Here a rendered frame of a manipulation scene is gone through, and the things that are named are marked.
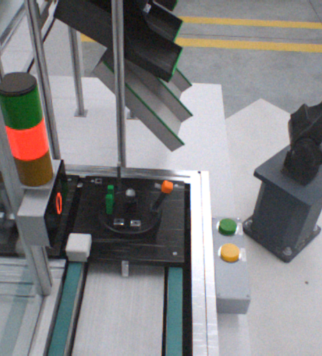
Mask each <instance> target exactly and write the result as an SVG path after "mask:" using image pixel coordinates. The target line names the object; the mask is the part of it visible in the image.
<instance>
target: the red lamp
mask: <svg viewBox="0 0 322 356"><path fill-rule="evenodd" d="M5 127H6V130H7V133H8V138H9V141H10V146H11V150H12V153H13V156H15V157H16V158H19V159H24V160H31V159H37V158H39V157H41V156H43V155H44V154H45V153H46V152H47V150H48V148H49V145H48V140H47V133H46V128H45V121H44V118H43V120H42V122H41V123H40V124H39V125H38V126H35V127H33V128H30V129H28V130H23V131H18V130H13V129H11V128H10V127H7V126H5Z"/></svg>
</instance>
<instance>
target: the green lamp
mask: <svg viewBox="0 0 322 356"><path fill-rule="evenodd" d="M0 107H1V112H2V116H3V121H4V124H5V125H6V126H7V127H10V128H11V129H13V130H18V131H23V130H28V129H30V128H33V127H35V126H38V125H39V124H40V123H41V122H42V120H43V112H42V104H41V100H40V92H39V87H38V84H37V86H36V87H35V88H34V89H33V90H32V91H31V92H29V93H27V94H25V95H18V96H8V95H3V94H1V93H0Z"/></svg>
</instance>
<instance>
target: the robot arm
mask: <svg viewBox="0 0 322 356"><path fill-rule="evenodd" d="M288 132H289V142H290V147H291V149H289V150H288V151H287V155H286V158H285V160H284V165H285V166H284V167H283V168H281V169H280V172H282V173H284V174H285V175H287V176H288V177H290V178H291V179H292V180H294V181H296V182H297V183H299V184H301V185H303V186H306V185H308V183H310V182H311V181H312V180H313V179H315V177H317V176H318V175H319V174H320V173H321V171H320V170H319V168H320V166H321V165H322V102H321V103H320V104H317V105H315V106H310V107H308V105H306V104H303V105H301V107H300V108H299V109H298V110H297V111H295V112H294V113H292V114H291V115H290V120H289V121H288Z"/></svg>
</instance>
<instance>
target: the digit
mask: <svg viewBox="0 0 322 356"><path fill-rule="evenodd" d="M63 206H64V201H63V193H62V188H61V181H60V179H59V182H58V185H57V189H56V192H55V196H54V207H55V211H56V218H57V223H58V225H59V222H60V219H61V214H62V210H63Z"/></svg>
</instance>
